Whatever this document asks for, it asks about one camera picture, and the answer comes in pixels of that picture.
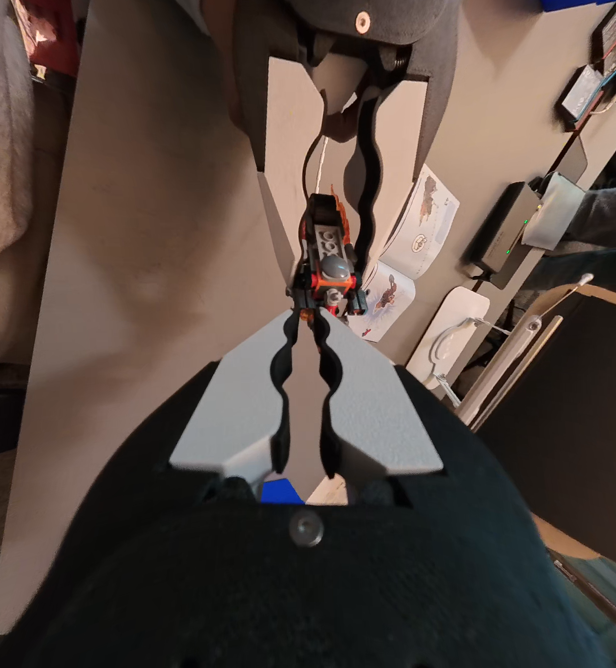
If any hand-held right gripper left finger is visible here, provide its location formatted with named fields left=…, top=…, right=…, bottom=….
left=168, top=308, right=299, bottom=499

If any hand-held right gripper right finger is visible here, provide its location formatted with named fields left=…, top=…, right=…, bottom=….
left=314, top=308, right=444, bottom=486

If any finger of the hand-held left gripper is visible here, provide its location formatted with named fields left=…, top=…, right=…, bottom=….
left=342, top=77, right=430, bottom=263
left=256, top=55, right=330, bottom=287

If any lego motorcycle model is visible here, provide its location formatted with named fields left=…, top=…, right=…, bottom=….
left=287, top=136, right=363, bottom=319

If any lego instruction booklet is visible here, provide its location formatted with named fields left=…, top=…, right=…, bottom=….
left=347, top=163, right=461, bottom=343

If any person's left hand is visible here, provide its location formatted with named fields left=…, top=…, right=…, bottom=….
left=323, top=106, right=362, bottom=145

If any white metal stand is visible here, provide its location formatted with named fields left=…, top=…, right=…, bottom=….
left=406, top=286, right=564, bottom=434

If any black charger box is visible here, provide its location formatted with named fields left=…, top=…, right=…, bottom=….
left=462, top=181, right=542, bottom=277

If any red plastic wrapper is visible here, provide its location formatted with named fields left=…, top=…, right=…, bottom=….
left=18, top=0, right=79, bottom=79

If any person's grey hoodie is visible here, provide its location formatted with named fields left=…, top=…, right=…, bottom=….
left=0, top=0, right=34, bottom=272

